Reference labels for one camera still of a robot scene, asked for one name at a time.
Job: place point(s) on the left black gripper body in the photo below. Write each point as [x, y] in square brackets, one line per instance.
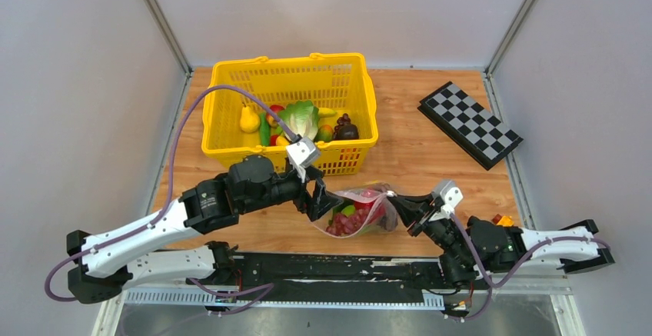
[304, 200]

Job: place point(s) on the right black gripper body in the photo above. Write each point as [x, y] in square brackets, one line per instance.
[443, 229]

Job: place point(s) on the green apple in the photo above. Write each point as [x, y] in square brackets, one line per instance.
[348, 210]

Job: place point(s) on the red bell pepper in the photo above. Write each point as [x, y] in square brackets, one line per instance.
[365, 211]

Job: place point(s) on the clear zip top bag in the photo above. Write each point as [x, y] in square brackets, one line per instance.
[349, 197]

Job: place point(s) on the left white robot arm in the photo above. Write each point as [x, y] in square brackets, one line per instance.
[109, 263]

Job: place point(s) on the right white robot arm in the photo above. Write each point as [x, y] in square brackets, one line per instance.
[485, 250]

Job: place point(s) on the yellow red toy block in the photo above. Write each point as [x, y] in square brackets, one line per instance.
[503, 220]

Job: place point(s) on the small mango fruit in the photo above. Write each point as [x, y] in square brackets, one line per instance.
[325, 134]

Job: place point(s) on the dark avocado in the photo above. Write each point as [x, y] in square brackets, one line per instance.
[345, 129]

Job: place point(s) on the green lettuce head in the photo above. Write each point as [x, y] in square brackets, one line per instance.
[302, 118]

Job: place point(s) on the green cucumber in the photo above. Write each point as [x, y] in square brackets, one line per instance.
[264, 130]

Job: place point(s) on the single yellow banana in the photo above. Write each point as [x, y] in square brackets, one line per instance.
[326, 112]

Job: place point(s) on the yellow pear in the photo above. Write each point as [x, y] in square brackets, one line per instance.
[249, 121]

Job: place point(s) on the folded black chessboard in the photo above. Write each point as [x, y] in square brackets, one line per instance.
[470, 125]

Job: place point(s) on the yellow plastic basket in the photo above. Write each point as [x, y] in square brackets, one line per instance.
[337, 81]

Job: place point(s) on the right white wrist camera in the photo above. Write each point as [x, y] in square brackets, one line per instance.
[450, 195]

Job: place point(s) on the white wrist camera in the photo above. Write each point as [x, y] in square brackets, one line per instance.
[301, 155]
[450, 195]

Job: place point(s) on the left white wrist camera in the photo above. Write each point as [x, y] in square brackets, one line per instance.
[301, 155]

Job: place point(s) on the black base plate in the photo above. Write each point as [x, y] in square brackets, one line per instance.
[254, 269]

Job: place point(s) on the white slotted cable duct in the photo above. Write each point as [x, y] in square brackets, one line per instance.
[368, 295]

